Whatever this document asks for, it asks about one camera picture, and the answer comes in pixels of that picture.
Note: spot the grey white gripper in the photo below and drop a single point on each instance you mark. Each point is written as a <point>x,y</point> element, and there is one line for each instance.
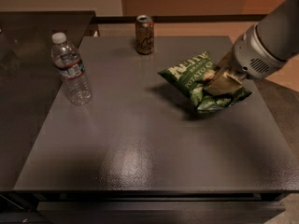
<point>253,55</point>

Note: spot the green jalapeno chip bag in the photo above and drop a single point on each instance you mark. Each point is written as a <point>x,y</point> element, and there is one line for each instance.
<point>191,78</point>

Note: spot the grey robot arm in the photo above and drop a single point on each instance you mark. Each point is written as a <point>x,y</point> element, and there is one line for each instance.
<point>279,31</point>

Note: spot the orange soda can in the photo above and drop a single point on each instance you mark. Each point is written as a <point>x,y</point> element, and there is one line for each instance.
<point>144,34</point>

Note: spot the clear plastic water bottle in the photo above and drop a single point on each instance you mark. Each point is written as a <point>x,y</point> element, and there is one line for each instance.
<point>69,65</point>

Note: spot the dark table drawer front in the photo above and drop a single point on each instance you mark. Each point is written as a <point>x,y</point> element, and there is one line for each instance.
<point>160,212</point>

